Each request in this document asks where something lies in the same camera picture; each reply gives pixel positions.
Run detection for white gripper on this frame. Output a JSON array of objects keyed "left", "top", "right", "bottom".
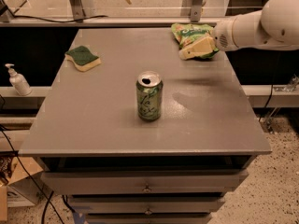
[{"left": 178, "top": 18, "right": 237, "bottom": 60}]

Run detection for green rice chip bag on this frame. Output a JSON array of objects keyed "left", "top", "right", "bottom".
[{"left": 171, "top": 23, "right": 219, "bottom": 59}]

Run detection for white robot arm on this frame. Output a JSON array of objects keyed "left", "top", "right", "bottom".
[{"left": 179, "top": 0, "right": 299, "bottom": 60}]

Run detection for green and yellow sponge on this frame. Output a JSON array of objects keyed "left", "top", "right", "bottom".
[{"left": 64, "top": 46, "right": 101, "bottom": 72}]

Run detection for green soda can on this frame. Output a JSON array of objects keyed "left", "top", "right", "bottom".
[{"left": 135, "top": 71, "right": 164, "bottom": 121}]

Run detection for top grey drawer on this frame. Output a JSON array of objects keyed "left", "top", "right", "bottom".
[{"left": 41, "top": 170, "right": 249, "bottom": 195}]

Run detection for grey drawer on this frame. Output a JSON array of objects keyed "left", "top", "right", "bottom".
[
  {"left": 86, "top": 214, "right": 212, "bottom": 224},
  {"left": 69, "top": 196, "right": 224, "bottom": 215},
  {"left": 41, "top": 170, "right": 249, "bottom": 195}
]

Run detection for bottom grey drawer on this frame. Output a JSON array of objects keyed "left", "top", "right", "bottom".
[{"left": 86, "top": 214, "right": 212, "bottom": 224}]

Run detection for middle grey drawer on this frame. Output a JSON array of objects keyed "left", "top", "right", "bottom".
[{"left": 69, "top": 196, "right": 224, "bottom": 215}]

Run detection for white pump bottle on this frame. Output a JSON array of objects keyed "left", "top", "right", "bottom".
[{"left": 5, "top": 63, "right": 32, "bottom": 96}]

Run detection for cardboard box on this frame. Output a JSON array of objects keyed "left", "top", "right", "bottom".
[{"left": 0, "top": 157, "right": 44, "bottom": 221}]

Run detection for right metal bracket post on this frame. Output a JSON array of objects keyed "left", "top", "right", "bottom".
[{"left": 190, "top": 0, "right": 203, "bottom": 22}]

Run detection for metal bracket post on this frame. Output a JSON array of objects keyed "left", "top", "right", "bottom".
[
  {"left": 190, "top": 0, "right": 203, "bottom": 22},
  {"left": 69, "top": 0, "right": 85, "bottom": 20}
]

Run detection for black cable on ledge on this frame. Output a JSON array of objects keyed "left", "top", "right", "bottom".
[{"left": 12, "top": 14, "right": 108, "bottom": 24}]

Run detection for left metal bracket post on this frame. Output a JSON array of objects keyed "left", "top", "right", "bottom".
[{"left": 69, "top": 0, "right": 85, "bottom": 20}]

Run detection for black floor cable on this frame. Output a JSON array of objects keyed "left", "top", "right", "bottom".
[{"left": 0, "top": 124, "right": 66, "bottom": 224}]

